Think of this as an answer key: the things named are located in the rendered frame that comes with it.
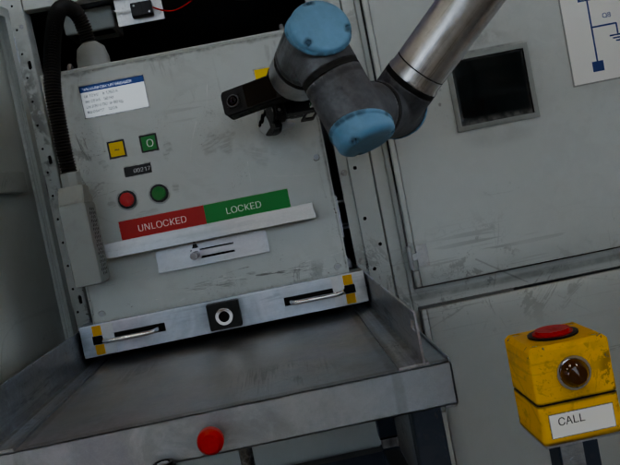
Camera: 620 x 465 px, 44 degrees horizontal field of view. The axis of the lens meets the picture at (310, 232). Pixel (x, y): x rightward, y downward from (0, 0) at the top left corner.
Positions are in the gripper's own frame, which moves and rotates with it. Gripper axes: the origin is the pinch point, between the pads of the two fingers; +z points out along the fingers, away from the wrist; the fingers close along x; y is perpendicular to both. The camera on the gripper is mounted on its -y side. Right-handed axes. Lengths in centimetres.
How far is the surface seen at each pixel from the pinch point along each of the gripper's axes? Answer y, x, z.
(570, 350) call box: 6, -51, -64
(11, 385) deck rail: -49, -37, -15
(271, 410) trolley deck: -18, -49, -33
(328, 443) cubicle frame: 6, -60, 36
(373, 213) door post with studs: 24.6, -16.1, 19.3
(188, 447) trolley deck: -28, -51, -29
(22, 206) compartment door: -45, 2, 28
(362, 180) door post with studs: 23.7, -8.9, 17.6
